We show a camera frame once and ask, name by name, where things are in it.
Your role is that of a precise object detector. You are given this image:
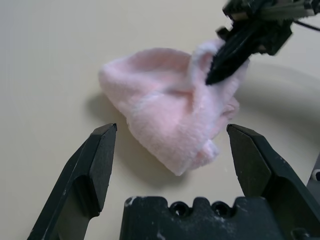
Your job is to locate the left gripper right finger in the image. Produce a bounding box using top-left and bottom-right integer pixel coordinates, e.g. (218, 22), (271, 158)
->
(225, 123), (320, 240)

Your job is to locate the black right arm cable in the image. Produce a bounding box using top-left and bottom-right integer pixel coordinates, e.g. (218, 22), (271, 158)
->
(294, 19), (320, 32)

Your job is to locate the pink terry towel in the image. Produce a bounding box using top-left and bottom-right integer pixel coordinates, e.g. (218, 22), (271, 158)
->
(98, 39), (251, 177)

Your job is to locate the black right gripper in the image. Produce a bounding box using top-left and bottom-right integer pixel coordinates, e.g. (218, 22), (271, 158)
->
(205, 0), (320, 85)

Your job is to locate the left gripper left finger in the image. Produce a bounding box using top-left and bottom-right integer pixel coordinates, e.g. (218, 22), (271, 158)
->
(26, 122), (119, 240)

